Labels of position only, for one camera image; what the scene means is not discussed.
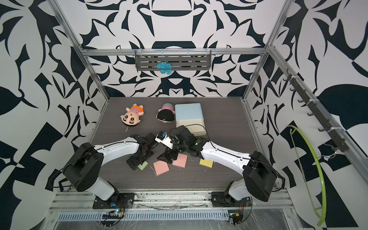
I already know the green sticky note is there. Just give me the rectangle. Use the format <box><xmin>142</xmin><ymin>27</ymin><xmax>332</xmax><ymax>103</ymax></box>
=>
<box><xmin>137</xmin><ymin>161</ymin><xmax>148</xmax><ymax>171</ymax></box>

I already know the light blue drawer box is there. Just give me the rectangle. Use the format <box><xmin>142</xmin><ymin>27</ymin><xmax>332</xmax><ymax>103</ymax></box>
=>
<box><xmin>174</xmin><ymin>103</ymin><xmax>207</xmax><ymax>137</ymax></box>

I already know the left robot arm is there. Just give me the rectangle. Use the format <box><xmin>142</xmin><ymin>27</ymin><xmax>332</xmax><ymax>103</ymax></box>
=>
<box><xmin>61</xmin><ymin>133</ymin><xmax>156</xmax><ymax>202</ymax></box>

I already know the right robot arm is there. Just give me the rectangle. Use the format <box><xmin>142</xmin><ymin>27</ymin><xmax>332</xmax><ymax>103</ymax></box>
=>
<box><xmin>155</xmin><ymin>126</ymin><xmax>278</xmax><ymax>202</ymax></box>

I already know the pink sticky note right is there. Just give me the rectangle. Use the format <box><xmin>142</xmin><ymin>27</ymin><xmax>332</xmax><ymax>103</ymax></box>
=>
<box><xmin>172</xmin><ymin>153</ymin><xmax>187</xmax><ymax>168</ymax></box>

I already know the pink sticky note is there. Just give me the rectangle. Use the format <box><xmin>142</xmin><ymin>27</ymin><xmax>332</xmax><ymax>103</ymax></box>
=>
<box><xmin>153</xmin><ymin>161</ymin><xmax>170</xmax><ymax>176</ymax></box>
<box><xmin>172</xmin><ymin>153</ymin><xmax>187</xmax><ymax>168</ymax></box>

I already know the pink sticky note left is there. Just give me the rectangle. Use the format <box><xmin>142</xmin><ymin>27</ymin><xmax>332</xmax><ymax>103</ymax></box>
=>
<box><xmin>153</xmin><ymin>161</ymin><xmax>170</xmax><ymax>176</ymax></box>

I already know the yellow sticky note right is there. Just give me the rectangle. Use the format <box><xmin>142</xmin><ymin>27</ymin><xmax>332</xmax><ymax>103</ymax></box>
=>
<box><xmin>199</xmin><ymin>159</ymin><xmax>214</xmax><ymax>168</ymax></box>

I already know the plush doll black hair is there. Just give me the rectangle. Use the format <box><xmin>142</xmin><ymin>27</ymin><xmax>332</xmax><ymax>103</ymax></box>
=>
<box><xmin>156</xmin><ymin>103</ymin><xmax>175</xmax><ymax>123</ymax></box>

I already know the plush doll face up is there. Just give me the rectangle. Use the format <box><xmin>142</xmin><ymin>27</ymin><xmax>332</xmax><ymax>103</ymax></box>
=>
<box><xmin>120</xmin><ymin>103</ymin><xmax>144</xmax><ymax>127</ymax></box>

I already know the left electronics board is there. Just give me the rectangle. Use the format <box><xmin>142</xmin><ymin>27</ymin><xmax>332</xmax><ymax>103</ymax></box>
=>
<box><xmin>101</xmin><ymin>210</ymin><xmax>124</xmax><ymax>221</ymax></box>

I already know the electronics board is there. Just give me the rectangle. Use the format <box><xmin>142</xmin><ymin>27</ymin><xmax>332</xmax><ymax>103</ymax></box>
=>
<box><xmin>228</xmin><ymin>213</ymin><xmax>243</xmax><ymax>226</ymax></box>
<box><xmin>101</xmin><ymin>210</ymin><xmax>124</xmax><ymax>221</ymax></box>

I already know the teal yarn ball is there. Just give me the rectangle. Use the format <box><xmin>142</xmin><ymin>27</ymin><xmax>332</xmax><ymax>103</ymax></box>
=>
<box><xmin>157</xmin><ymin>62</ymin><xmax>173</xmax><ymax>75</ymax></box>

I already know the right electronics board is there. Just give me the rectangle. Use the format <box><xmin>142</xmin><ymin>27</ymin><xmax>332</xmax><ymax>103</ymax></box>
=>
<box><xmin>228</xmin><ymin>213</ymin><xmax>243</xmax><ymax>226</ymax></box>

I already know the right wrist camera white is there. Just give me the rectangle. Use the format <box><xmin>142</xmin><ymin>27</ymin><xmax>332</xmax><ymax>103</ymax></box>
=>
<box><xmin>155</xmin><ymin>131</ymin><xmax>173</xmax><ymax>149</ymax></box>

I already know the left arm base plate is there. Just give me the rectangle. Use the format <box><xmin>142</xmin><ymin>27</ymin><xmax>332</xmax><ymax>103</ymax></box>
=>
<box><xmin>93</xmin><ymin>193</ymin><xmax>135</xmax><ymax>209</ymax></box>

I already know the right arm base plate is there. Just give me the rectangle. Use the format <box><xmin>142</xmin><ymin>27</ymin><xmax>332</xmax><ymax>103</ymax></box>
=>
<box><xmin>210</xmin><ymin>192</ymin><xmax>252</xmax><ymax>208</ymax></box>

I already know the white cable duct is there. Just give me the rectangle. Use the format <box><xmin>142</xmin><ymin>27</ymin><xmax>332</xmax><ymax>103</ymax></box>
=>
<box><xmin>57</xmin><ymin>210</ymin><xmax>229</xmax><ymax>222</ymax></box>

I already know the grey metal wall shelf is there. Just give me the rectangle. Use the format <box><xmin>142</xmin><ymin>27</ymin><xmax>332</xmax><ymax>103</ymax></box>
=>
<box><xmin>135</xmin><ymin>49</ymin><xmax>212</xmax><ymax>71</ymax></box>

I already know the black hook rail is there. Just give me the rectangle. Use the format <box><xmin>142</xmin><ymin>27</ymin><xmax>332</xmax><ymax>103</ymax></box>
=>
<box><xmin>284</xmin><ymin>69</ymin><xmax>350</xmax><ymax>152</ymax></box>

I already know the green hose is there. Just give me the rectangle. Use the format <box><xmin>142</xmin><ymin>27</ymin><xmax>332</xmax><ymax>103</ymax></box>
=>
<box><xmin>287</xmin><ymin>125</ymin><xmax>327</xmax><ymax>227</ymax></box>

